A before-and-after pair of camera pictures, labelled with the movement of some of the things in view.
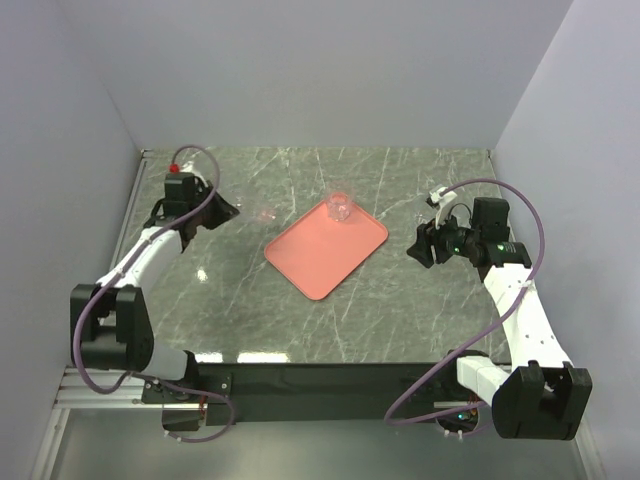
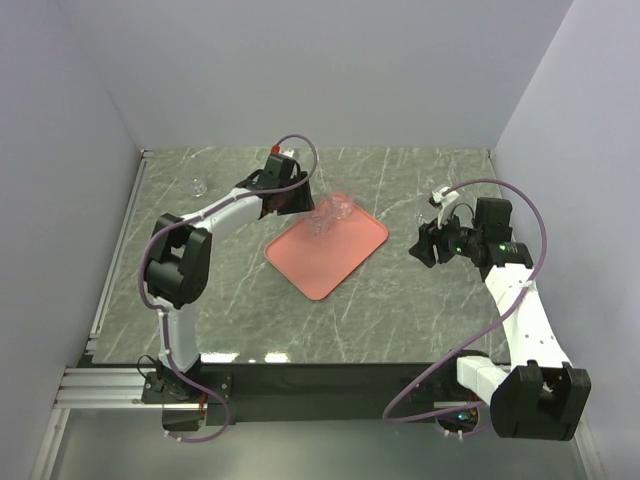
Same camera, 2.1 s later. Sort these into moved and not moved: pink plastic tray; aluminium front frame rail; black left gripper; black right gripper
Moved: black left gripper
Not moved: pink plastic tray; black right gripper; aluminium front frame rail
